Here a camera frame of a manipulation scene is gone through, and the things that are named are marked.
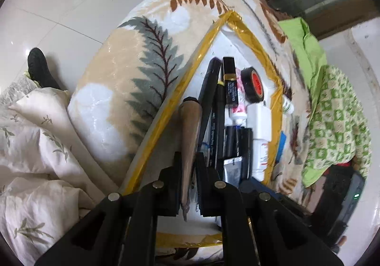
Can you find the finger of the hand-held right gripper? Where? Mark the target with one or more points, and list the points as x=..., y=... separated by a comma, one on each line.
x=267, y=190

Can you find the white tube red label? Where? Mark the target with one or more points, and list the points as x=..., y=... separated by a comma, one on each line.
x=260, y=159

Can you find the white foam tray yellow tape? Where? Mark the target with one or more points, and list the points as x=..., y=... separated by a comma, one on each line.
x=234, y=46

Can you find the black electrical tape roll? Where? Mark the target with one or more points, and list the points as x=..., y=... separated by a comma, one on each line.
x=246, y=77

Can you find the white charger adapter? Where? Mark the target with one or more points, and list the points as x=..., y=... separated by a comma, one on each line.
x=259, y=120

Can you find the black marker yellow cap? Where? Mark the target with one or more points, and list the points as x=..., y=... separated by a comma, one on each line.
x=218, y=123

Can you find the white green small bottle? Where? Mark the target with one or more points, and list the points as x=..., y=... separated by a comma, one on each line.
x=288, y=105

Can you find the black shoe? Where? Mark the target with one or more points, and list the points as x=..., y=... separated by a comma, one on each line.
x=38, y=67

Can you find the green printed cloth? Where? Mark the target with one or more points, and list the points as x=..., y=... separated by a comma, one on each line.
x=335, y=123

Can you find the leaf print fleece blanket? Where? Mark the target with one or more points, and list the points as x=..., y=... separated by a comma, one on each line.
x=118, y=61

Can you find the blue battery pack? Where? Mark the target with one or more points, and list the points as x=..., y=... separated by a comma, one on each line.
x=280, y=147

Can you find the black gold lipstick tube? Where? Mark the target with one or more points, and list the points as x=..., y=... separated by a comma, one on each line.
x=230, y=90

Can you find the silver tube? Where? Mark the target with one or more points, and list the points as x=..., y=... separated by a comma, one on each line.
x=233, y=172

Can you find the black gel pen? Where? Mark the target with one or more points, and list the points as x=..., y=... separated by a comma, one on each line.
x=209, y=90

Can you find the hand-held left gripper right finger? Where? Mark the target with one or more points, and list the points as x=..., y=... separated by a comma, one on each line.
x=203, y=191

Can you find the white leaf print fabric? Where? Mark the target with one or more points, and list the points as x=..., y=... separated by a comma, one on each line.
x=44, y=165

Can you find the thick black marker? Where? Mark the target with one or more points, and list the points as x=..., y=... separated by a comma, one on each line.
x=231, y=141

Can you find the pink white tube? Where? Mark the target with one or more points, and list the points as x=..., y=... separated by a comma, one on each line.
x=237, y=113

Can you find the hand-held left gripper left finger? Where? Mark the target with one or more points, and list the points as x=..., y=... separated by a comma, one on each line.
x=176, y=188

